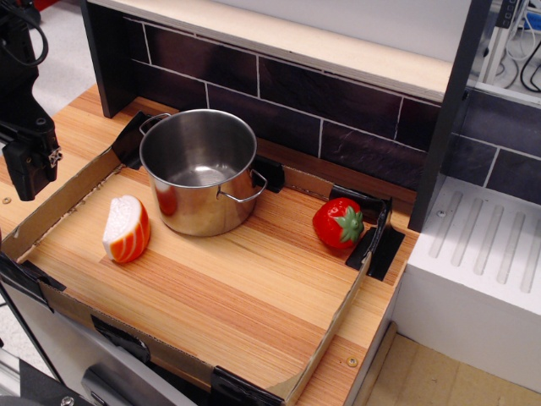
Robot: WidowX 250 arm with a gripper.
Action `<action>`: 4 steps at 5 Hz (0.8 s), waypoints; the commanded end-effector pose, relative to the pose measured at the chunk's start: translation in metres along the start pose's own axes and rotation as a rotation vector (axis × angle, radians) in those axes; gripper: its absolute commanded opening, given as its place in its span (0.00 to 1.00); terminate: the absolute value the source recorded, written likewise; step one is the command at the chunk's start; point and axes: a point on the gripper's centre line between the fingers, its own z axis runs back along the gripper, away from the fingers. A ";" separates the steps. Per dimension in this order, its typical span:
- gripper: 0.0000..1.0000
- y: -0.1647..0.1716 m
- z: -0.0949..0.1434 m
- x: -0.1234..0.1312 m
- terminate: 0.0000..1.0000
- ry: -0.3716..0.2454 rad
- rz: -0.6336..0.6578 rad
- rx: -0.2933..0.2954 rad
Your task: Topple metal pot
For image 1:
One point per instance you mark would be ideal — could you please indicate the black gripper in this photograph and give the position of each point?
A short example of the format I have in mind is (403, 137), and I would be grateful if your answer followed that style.
(32, 152)

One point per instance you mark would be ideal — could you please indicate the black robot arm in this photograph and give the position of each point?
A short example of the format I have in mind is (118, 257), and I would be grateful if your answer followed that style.
(23, 47)

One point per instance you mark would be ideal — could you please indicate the wooden shelf with dark posts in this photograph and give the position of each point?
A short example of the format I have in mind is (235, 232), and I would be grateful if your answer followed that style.
(362, 115)

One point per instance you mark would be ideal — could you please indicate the red toy strawberry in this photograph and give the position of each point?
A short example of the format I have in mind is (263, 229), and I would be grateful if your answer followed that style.
(339, 223)

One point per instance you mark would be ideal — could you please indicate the white toy sink drainboard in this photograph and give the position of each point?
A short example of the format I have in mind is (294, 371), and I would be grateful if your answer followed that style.
(471, 288)

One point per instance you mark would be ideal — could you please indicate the orange white toy sushi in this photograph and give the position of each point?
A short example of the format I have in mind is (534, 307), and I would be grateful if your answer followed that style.
(127, 231)

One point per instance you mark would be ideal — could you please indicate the stainless steel pot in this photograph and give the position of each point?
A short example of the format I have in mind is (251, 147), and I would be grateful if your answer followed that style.
(200, 166)

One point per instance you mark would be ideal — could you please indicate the cardboard fence with black tape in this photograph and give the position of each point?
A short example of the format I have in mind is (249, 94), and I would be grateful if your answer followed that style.
(264, 314)

